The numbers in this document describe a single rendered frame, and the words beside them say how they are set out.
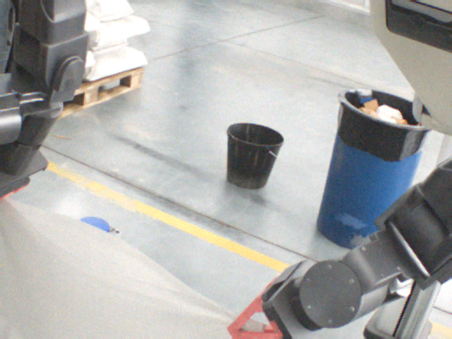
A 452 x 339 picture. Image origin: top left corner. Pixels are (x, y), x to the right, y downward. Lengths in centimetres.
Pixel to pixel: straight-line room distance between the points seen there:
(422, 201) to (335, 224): 247
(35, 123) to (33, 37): 10
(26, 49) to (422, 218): 44
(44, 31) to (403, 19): 52
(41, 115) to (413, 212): 41
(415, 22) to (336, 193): 208
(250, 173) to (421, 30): 244
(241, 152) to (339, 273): 278
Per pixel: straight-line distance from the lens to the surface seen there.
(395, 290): 57
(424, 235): 56
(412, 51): 101
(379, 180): 288
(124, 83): 452
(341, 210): 298
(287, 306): 62
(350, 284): 52
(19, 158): 77
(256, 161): 329
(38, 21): 68
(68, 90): 71
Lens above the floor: 145
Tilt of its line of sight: 25 degrees down
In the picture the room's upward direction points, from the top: 11 degrees clockwise
